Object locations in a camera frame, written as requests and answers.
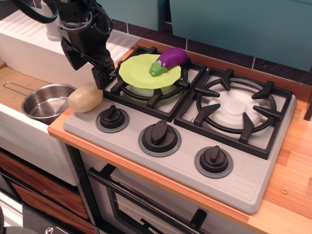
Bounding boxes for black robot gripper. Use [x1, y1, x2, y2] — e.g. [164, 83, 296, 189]
[57, 0, 115, 90]

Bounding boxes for beige toy potato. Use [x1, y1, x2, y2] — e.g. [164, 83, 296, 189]
[68, 82, 103, 113]

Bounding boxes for purple toy eggplant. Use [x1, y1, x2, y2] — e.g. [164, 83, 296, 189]
[149, 48, 188, 77]

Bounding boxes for light green plastic plate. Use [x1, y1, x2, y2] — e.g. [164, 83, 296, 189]
[118, 54, 181, 89]

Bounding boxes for small steel pot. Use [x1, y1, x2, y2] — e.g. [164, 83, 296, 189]
[3, 82, 76, 125]

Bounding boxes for white toy sink unit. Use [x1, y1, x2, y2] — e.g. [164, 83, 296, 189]
[0, 5, 141, 187]

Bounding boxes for grey toy faucet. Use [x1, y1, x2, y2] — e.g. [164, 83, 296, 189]
[40, 1, 62, 41]

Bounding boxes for black left stove knob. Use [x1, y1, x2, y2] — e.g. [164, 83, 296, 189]
[96, 105, 130, 134]

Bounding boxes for black stove knob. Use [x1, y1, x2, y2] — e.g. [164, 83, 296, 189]
[96, 105, 130, 134]
[138, 120, 182, 157]
[195, 145, 234, 179]

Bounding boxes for black left burner grate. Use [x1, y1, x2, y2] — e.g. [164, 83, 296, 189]
[103, 46, 207, 122]

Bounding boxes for black burner grate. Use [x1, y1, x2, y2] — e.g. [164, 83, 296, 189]
[103, 46, 207, 122]
[174, 68, 293, 159]

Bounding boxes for black middle stove knob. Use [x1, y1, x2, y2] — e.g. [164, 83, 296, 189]
[138, 120, 182, 157]

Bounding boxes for wooden drawer fronts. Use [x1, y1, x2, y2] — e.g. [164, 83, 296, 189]
[0, 149, 96, 234]

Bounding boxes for toy oven door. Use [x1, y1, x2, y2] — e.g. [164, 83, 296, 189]
[87, 164, 250, 234]

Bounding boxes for grey toy stove top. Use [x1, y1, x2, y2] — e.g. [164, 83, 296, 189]
[63, 47, 297, 214]

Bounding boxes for black right stove knob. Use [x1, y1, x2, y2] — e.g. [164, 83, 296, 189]
[195, 145, 234, 179]

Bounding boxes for black right burner grate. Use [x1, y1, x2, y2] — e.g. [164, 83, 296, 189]
[174, 68, 293, 159]

